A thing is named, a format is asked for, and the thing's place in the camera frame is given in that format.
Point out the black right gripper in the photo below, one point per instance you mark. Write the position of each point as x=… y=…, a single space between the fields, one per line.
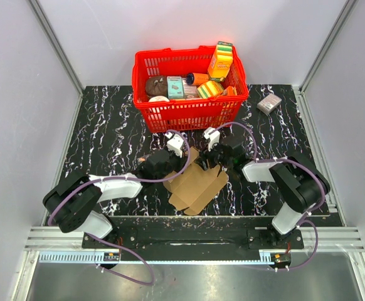
x=201 y=160

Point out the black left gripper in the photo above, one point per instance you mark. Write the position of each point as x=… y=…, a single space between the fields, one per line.
x=180 y=163

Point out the small clear plastic packet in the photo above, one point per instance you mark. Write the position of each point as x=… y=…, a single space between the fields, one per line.
x=142 y=159

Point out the brown cardboard box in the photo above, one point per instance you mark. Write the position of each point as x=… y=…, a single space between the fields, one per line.
x=193 y=190

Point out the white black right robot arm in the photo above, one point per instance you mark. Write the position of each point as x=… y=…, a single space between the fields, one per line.
x=302 y=186

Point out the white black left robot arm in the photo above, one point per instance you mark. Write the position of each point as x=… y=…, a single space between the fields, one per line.
x=71 y=203

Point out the pink small food box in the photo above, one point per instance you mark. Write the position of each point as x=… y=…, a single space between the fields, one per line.
x=190 y=91

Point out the teal small carton box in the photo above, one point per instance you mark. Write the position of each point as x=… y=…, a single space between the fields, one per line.
x=175 y=87

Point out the tall orange sponge box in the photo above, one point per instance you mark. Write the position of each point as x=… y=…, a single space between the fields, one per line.
x=221 y=61

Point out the red plastic shopping basket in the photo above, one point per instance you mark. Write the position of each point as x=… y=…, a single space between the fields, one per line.
x=192 y=113

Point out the white wrapped tissue pack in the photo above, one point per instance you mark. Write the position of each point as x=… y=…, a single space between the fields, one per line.
x=269 y=103

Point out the orange snack packet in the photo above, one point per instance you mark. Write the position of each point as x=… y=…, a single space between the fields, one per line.
x=229 y=91

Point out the white round lid container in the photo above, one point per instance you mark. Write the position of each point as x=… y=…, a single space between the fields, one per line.
x=159 y=98

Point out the yellow green sponge pack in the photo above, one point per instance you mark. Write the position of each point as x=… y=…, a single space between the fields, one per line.
x=210 y=89

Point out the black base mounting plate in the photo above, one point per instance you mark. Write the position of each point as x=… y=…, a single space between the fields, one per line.
x=255 y=233

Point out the brown round chocolate cake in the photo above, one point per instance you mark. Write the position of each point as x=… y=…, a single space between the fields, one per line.
x=156 y=86

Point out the orange cylindrical can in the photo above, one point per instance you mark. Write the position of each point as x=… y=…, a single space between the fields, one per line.
x=197 y=79

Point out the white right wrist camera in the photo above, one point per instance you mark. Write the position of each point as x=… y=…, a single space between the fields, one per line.
x=212 y=136

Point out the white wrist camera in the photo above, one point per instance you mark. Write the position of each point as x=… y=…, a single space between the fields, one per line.
x=175 y=143
x=212 y=136

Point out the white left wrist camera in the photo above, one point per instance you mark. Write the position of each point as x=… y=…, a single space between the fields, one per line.
x=175 y=143

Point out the aluminium frame rail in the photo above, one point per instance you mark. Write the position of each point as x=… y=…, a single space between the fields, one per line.
x=54 y=247

